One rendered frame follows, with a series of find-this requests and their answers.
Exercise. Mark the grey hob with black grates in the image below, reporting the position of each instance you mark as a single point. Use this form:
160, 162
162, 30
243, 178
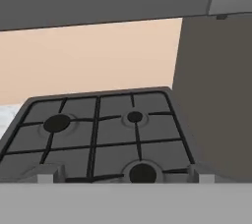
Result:
108, 133

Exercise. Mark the dark brown tall cupboard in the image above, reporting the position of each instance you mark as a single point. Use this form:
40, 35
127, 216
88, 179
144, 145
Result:
216, 97

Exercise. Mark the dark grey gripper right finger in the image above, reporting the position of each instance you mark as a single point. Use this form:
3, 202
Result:
205, 178

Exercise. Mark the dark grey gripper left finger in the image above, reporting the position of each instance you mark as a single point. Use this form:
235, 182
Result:
49, 170

